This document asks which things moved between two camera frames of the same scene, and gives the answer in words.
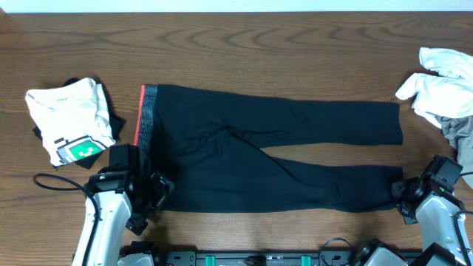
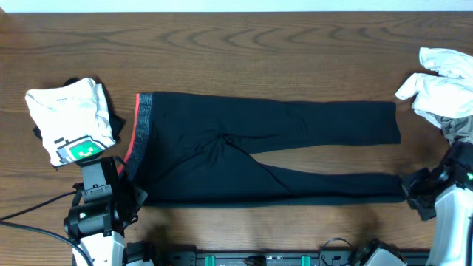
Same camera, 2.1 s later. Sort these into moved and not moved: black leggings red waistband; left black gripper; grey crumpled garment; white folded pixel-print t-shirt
Moved: left black gripper; black leggings red waistband
Not moved: white folded pixel-print t-shirt; grey crumpled garment
